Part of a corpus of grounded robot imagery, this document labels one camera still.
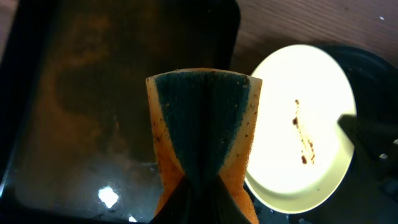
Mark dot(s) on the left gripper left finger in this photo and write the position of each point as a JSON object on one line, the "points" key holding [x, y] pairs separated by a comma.
{"points": [[180, 207]]}

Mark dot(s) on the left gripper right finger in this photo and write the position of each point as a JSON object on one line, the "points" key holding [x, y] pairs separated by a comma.
{"points": [[217, 206]]}

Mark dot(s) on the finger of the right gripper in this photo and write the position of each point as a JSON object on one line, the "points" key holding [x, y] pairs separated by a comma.
{"points": [[375, 148]]}

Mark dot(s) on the yellow plate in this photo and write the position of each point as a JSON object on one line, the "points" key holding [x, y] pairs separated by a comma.
{"points": [[300, 155]]}

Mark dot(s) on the green and orange sponge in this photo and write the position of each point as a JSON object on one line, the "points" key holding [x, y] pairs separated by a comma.
{"points": [[203, 122]]}

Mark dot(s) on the black rectangular water tray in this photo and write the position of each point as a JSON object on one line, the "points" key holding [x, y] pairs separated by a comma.
{"points": [[76, 140]]}

